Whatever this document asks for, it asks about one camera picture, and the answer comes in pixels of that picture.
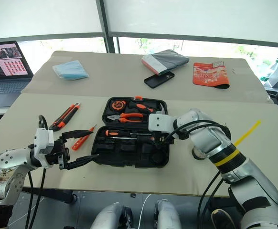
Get orange snack bag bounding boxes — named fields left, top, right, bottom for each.
left=192, top=60, right=231, bottom=90

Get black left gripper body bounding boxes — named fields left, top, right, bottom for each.
left=45, top=135, right=71, bottom=170

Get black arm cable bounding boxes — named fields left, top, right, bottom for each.
left=24, top=114, right=50, bottom=229
left=164, top=120, right=232, bottom=229

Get black smartphone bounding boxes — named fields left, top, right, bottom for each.
left=143, top=71, right=175, bottom=90

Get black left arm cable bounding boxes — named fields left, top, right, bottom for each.
left=24, top=114, right=50, bottom=229

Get yellow zip tie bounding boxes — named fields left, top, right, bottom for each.
left=214, top=120, right=262, bottom=168

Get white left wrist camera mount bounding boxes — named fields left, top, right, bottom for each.
left=33, top=127, right=55, bottom=169

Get white floor cable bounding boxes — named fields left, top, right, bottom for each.
left=138, top=193, right=152, bottom=229

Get orange black handled screwdriver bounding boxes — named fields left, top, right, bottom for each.
left=104, top=129, right=131, bottom=138

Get dark shoe with tan trim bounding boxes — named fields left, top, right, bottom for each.
left=210, top=208, right=238, bottom=229

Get orange black utility knife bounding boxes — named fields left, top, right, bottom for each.
left=49, top=102, right=81, bottom=132

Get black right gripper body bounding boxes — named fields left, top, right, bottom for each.
left=152, top=132, right=178, bottom=149

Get black table frame bar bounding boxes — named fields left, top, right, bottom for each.
left=21, top=187, right=79, bottom=205

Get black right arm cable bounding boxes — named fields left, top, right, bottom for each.
left=164, top=120, right=232, bottom=229

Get orange black handled hammer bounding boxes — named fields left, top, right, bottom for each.
left=126, top=101, right=168, bottom=118

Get green plastic bottle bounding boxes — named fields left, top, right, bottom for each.
left=259, top=58, right=278, bottom=83

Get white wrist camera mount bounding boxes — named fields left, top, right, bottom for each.
left=33, top=127, right=55, bottom=169
left=148, top=114, right=176, bottom=134

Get blue face mask pack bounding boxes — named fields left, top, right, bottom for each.
left=52, top=59, right=90, bottom=81

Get orange handled pliers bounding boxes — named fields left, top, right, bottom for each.
left=107, top=112, right=145, bottom=124

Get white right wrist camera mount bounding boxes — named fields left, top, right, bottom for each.
left=148, top=114, right=176, bottom=134

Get orange tester screwdriver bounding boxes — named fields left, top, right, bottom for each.
left=71, top=124, right=98, bottom=151

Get grey laptop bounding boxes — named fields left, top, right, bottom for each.
left=0, top=40, right=35, bottom=108

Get beige paper table sheet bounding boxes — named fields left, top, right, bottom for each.
left=21, top=50, right=275, bottom=105

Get silver rounded leg shell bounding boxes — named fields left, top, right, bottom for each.
left=154, top=198, right=183, bottom=229
left=89, top=202, right=134, bottom=229

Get grey white folded pouch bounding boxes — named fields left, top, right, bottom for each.
left=141, top=49, right=190, bottom=76

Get black window frame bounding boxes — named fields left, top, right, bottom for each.
left=0, top=0, right=278, bottom=55

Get orange black tape measure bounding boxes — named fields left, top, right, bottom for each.
left=111, top=100, right=128, bottom=112

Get black plastic tool case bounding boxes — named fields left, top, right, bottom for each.
left=90, top=96, right=171, bottom=169

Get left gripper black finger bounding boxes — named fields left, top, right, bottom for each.
left=61, top=129, right=96, bottom=141
left=64, top=154, right=100, bottom=171

